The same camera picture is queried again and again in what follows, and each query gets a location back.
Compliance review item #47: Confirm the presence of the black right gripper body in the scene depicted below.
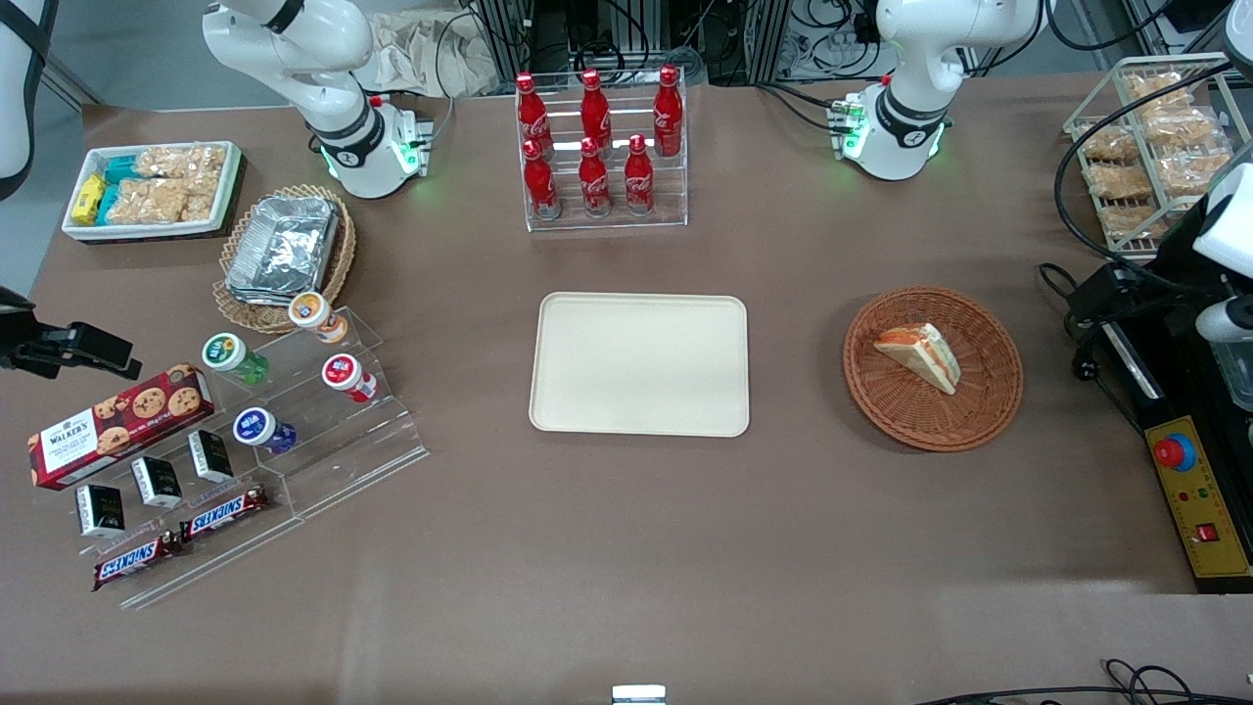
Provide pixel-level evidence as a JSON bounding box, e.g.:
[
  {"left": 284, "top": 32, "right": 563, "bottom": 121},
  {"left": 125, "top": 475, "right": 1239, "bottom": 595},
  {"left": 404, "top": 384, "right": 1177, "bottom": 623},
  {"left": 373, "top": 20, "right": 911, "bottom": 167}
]
[{"left": 0, "top": 287, "right": 45, "bottom": 378}]

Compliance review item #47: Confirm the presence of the triangle sandwich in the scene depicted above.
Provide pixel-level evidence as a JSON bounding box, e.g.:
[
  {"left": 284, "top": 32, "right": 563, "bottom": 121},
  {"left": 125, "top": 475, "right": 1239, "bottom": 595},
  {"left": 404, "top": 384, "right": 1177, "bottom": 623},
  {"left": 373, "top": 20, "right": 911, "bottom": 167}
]
[{"left": 873, "top": 322, "right": 961, "bottom": 396}]

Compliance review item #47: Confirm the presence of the white rectangular snack tray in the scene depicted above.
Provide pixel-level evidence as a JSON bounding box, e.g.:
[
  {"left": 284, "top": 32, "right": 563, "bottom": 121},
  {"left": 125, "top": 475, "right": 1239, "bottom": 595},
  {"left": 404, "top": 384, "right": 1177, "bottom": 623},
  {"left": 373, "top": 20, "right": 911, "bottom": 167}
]
[{"left": 61, "top": 141, "right": 244, "bottom": 243}]

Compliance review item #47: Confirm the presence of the brown round wicker basket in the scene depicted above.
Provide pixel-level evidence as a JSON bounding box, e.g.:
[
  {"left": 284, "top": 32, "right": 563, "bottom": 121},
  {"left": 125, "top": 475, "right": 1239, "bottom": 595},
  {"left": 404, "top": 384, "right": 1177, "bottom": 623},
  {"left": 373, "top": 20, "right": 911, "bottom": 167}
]
[{"left": 843, "top": 286, "right": 1025, "bottom": 452}]

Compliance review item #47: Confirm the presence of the light woven wicker basket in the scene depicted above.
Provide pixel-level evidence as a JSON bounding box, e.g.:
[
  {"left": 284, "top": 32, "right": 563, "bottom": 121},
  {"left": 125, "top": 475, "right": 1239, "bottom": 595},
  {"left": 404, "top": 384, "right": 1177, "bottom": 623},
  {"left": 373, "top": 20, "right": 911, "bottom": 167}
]
[{"left": 212, "top": 184, "right": 357, "bottom": 335}]

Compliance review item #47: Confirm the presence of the cream rectangular plastic tray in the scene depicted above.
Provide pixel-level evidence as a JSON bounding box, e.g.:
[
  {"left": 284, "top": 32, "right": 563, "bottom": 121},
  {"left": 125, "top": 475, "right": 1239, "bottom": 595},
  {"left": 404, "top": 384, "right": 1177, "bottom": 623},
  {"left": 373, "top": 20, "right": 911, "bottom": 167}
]
[{"left": 529, "top": 292, "right": 751, "bottom": 438}]

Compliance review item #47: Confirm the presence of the wrapped bread packet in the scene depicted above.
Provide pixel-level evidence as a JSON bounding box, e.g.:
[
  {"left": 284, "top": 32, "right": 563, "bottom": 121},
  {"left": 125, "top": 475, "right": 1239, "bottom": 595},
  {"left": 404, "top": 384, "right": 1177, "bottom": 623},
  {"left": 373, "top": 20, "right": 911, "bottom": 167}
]
[
  {"left": 1139, "top": 105, "right": 1227, "bottom": 149},
  {"left": 1155, "top": 147, "right": 1232, "bottom": 194},
  {"left": 1087, "top": 164, "right": 1152, "bottom": 203},
  {"left": 1100, "top": 203, "right": 1168, "bottom": 242},
  {"left": 1081, "top": 127, "right": 1138, "bottom": 164},
  {"left": 1124, "top": 72, "right": 1193, "bottom": 106}
]

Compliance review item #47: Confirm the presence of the red Walkers cookie box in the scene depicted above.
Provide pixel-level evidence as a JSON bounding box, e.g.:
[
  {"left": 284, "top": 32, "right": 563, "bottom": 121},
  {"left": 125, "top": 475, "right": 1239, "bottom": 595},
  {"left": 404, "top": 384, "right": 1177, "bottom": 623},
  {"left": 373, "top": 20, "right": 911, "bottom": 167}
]
[{"left": 27, "top": 363, "right": 217, "bottom": 492}]

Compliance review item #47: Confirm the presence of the clear plastic container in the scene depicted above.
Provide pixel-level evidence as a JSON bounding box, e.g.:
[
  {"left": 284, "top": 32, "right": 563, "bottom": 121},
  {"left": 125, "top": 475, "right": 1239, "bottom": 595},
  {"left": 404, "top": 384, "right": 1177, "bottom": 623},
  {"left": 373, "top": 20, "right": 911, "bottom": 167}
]
[{"left": 1214, "top": 341, "right": 1253, "bottom": 414}]

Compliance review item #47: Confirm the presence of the small bottle with green cap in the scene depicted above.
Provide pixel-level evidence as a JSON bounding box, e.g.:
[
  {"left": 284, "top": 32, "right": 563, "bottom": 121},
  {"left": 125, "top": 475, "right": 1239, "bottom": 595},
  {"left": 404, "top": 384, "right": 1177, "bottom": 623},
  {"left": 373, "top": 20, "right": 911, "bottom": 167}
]
[{"left": 202, "top": 333, "right": 271, "bottom": 386}]

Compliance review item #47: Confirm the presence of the yellow snack packet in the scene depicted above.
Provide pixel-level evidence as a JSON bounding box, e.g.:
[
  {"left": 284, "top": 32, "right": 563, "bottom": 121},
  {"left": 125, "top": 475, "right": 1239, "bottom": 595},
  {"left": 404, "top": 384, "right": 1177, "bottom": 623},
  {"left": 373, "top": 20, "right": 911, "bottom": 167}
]
[{"left": 71, "top": 173, "right": 108, "bottom": 225}]

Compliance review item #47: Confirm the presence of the small black carton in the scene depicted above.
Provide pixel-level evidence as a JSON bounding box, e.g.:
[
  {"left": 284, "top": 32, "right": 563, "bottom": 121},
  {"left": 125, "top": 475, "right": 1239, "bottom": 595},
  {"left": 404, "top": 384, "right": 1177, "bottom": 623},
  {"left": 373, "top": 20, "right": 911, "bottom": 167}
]
[
  {"left": 130, "top": 456, "right": 184, "bottom": 509},
  {"left": 75, "top": 484, "right": 127, "bottom": 539},
  {"left": 187, "top": 429, "right": 235, "bottom": 484}
]

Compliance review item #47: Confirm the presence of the rice cracker snack packet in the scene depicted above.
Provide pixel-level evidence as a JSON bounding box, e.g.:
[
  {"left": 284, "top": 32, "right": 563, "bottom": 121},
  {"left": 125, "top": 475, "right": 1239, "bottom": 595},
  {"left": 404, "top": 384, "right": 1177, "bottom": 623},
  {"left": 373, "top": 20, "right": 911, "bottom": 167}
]
[
  {"left": 135, "top": 145, "right": 228, "bottom": 181},
  {"left": 106, "top": 178, "right": 189, "bottom": 225}
]

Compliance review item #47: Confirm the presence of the small bottle with blue cap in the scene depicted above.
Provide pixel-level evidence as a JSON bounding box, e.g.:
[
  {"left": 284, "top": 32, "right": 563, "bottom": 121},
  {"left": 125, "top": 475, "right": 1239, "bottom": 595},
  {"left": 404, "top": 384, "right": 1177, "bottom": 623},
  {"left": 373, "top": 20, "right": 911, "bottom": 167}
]
[{"left": 232, "top": 406, "right": 299, "bottom": 455}]

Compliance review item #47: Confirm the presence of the stack of foil containers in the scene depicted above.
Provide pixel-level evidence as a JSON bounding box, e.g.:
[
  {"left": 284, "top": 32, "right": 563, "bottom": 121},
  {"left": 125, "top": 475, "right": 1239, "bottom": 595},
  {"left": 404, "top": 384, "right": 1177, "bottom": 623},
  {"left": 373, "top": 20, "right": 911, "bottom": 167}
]
[{"left": 225, "top": 196, "right": 342, "bottom": 306}]

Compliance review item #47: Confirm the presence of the Snickers chocolate bar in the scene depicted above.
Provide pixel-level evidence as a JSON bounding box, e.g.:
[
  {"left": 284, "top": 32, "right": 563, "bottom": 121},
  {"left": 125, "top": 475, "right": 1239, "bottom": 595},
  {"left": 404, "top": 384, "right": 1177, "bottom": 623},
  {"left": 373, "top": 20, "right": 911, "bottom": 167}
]
[
  {"left": 92, "top": 533, "right": 184, "bottom": 592},
  {"left": 180, "top": 486, "right": 271, "bottom": 543}
]

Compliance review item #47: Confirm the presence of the small bottle with orange cap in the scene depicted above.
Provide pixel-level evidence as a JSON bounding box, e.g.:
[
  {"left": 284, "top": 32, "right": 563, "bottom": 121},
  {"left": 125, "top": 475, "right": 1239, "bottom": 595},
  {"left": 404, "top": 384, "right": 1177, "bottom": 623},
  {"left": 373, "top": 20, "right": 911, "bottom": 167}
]
[{"left": 288, "top": 292, "right": 350, "bottom": 345}]

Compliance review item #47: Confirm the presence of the black control box yellow panel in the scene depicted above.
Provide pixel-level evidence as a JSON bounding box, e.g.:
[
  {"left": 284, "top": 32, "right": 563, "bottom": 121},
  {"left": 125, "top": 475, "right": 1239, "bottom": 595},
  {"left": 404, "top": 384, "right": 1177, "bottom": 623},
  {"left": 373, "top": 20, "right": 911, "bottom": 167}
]
[{"left": 1098, "top": 294, "right": 1253, "bottom": 595}]

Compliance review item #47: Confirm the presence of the small bottle with red cap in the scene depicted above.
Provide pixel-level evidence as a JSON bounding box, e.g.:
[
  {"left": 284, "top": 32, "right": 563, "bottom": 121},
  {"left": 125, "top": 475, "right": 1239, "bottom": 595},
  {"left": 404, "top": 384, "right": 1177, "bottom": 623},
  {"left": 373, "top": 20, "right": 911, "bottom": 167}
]
[{"left": 322, "top": 353, "right": 379, "bottom": 404}]

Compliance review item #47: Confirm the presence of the clear acrylic stepped display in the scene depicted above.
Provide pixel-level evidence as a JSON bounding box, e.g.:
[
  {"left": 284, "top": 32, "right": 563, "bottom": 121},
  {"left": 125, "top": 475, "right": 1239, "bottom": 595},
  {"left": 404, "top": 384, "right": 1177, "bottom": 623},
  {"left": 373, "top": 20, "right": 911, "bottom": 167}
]
[{"left": 73, "top": 305, "right": 431, "bottom": 611}]

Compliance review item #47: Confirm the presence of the crumpled beige paper bag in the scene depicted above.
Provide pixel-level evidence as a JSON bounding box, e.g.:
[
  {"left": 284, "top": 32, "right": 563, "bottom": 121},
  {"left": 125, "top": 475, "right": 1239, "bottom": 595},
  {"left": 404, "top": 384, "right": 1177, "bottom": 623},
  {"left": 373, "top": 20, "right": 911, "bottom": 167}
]
[{"left": 370, "top": 10, "right": 502, "bottom": 100}]

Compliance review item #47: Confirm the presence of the red cola bottle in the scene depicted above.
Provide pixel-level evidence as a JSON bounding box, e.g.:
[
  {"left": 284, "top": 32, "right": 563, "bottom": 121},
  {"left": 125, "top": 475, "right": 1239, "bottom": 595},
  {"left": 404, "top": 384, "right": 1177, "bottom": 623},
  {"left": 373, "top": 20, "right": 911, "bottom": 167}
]
[
  {"left": 578, "top": 137, "right": 613, "bottom": 218},
  {"left": 522, "top": 139, "right": 561, "bottom": 220},
  {"left": 624, "top": 134, "right": 656, "bottom": 216},
  {"left": 580, "top": 69, "right": 613, "bottom": 150},
  {"left": 516, "top": 72, "right": 552, "bottom": 158},
  {"left": 653, "top": 65, "right": 684, "bottom": 159}
]

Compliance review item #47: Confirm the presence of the clear acrylic bottle rack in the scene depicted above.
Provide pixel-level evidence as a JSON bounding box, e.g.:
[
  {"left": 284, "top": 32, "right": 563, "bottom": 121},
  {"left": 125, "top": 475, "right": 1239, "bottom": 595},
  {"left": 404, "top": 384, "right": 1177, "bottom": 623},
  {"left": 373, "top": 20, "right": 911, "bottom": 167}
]
[{"left": 516, "top": 70, "right": 689, "bottom": 233}]

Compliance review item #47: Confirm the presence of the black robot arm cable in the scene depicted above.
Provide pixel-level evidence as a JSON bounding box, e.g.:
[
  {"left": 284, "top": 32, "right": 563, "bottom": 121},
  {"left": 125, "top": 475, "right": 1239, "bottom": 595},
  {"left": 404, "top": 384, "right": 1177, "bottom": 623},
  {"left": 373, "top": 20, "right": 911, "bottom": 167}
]
[{"left": 1053, "top": 57, "right": 1253, "bottom": 295}]

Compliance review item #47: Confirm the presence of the black power cable with plug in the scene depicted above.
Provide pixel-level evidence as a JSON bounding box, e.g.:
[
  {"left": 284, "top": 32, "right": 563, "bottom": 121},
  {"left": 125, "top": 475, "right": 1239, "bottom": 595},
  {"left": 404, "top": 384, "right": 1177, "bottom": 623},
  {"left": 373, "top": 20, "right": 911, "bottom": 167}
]
[{"left": 1038, "top": 262, "right": 1148, "bottom": 434}]

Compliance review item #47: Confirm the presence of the white wire rack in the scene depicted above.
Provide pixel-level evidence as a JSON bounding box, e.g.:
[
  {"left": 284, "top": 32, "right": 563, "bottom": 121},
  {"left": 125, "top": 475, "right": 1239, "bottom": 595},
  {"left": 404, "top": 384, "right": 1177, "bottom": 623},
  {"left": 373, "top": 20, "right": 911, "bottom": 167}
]
[{"left": 1063, "top": 53, "right": 1236, "bottom": 261}]

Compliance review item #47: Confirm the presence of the black cable bundle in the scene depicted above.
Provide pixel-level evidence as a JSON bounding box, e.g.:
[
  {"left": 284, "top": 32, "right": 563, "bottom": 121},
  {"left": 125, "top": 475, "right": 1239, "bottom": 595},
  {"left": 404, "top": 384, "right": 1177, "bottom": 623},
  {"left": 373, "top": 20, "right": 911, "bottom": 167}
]
[{"left": 910, "top": 659, "right": 1253, "bottom": 705}]

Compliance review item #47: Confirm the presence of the black equipment frame rack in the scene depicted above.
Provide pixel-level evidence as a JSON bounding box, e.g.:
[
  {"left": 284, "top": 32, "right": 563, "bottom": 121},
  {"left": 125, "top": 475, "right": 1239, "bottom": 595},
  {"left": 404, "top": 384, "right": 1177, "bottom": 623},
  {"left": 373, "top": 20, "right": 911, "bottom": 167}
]
[{"left": 460, "top": 0, "right": 789, "bottom": 89}]

